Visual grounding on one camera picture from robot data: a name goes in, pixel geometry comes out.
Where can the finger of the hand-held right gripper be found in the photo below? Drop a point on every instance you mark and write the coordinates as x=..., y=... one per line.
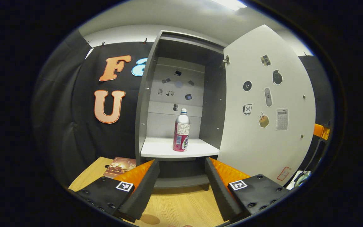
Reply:
x=321, y=131

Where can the thick plain book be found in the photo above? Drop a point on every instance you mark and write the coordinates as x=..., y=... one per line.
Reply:
x=109, y=175

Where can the round brown coaster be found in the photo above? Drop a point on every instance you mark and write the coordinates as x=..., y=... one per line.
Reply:
x=150, y=219

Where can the grey cabinet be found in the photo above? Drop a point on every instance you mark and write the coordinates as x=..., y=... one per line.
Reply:
x=213, y=104

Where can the white green object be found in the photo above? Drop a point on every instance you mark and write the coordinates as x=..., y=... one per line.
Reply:
x=302, y=179

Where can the silver bottle with red label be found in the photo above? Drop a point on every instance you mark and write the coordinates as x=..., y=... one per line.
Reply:
x=181, y=132

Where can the black backdrop cloth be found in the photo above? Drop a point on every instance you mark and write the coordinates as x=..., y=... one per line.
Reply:
x=74, y=126

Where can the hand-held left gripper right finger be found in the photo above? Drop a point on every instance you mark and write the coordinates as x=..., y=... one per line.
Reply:
x=219, y=192

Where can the ceiling light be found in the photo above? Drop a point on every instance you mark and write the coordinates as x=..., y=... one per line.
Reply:
x=230, y=3

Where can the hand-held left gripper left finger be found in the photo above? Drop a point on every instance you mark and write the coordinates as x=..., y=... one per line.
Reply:
x=143, y=192

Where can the brown cover book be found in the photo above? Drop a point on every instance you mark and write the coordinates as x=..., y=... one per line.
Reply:
x=121, y=164

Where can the metal door hinge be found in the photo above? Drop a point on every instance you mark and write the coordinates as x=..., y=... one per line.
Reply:
x=226, y=60

